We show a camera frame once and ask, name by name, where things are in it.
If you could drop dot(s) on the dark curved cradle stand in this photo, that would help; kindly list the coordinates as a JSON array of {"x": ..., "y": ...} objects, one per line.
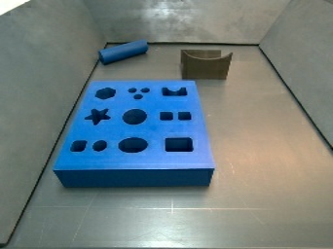
[{"x": 205, "y": 64}]

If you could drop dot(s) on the blue round cylinder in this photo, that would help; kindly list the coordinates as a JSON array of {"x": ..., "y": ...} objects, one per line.
[{"x": 123, "y": 51}]

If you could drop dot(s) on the blue foam shape-sorter block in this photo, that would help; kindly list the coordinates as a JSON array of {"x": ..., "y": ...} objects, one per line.
[{"x": 138, "y": 136}]

